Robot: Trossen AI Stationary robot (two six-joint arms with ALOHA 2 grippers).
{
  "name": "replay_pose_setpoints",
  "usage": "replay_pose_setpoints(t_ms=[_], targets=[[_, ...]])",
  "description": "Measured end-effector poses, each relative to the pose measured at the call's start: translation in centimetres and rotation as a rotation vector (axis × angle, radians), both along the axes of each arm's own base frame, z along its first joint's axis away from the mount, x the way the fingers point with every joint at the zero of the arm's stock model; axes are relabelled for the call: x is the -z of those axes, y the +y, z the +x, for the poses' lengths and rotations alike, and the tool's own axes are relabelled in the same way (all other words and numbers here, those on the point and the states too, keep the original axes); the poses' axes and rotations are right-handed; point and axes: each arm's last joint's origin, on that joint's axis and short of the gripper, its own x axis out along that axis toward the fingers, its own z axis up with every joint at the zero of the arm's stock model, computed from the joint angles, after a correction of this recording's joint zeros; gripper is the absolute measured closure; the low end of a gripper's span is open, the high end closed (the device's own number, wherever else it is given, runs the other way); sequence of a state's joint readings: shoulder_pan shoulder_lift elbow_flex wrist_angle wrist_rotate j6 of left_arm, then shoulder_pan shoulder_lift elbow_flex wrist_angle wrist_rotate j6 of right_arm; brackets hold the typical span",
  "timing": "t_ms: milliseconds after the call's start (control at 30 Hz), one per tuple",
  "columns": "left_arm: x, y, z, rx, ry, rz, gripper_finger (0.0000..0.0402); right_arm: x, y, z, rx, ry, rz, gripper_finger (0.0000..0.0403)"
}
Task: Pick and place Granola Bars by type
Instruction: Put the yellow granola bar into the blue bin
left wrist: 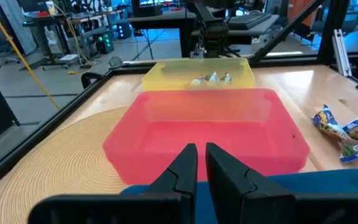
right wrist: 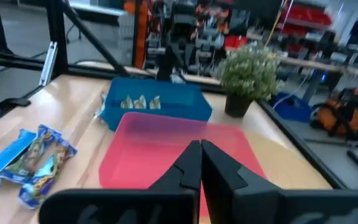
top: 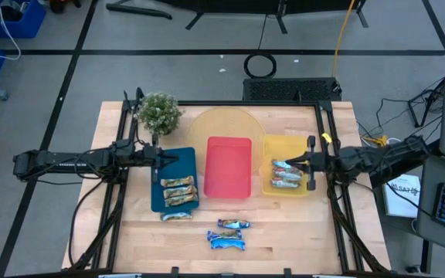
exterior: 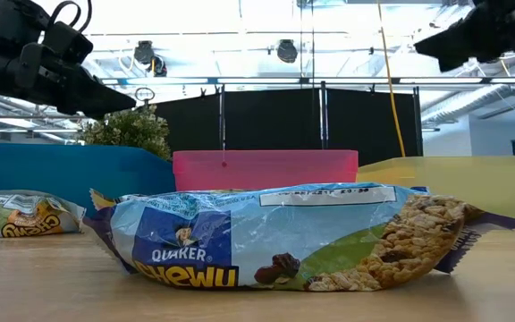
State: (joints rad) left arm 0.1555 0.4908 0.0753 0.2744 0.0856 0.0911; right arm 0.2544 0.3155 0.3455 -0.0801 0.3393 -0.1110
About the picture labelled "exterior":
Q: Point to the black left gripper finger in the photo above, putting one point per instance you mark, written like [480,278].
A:
[92,100]

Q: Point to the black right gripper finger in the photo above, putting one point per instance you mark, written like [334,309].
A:
[467,42]

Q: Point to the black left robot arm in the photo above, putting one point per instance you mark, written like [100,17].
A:
[7,20]

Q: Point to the orange Quaker Chewy granola bar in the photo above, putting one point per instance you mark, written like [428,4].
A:
[25,214]

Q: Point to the potted plant with white flowers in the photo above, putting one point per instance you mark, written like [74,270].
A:
[128,129]

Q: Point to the black round overhead fixture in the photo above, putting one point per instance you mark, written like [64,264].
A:
[146,53]
[287,50]

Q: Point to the blue plastic bin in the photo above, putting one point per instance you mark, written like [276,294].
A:
[61,170]

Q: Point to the yellow plastic bin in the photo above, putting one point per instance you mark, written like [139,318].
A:
[463,188]

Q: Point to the pink plastic bin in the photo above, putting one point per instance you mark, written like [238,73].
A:
[262,172]

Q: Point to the black partition screen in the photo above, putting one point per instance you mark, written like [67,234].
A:
[275,121]

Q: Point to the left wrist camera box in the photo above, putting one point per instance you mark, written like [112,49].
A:
[67,42]

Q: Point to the black aluminium rig frame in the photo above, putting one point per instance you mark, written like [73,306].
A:
[262,81]

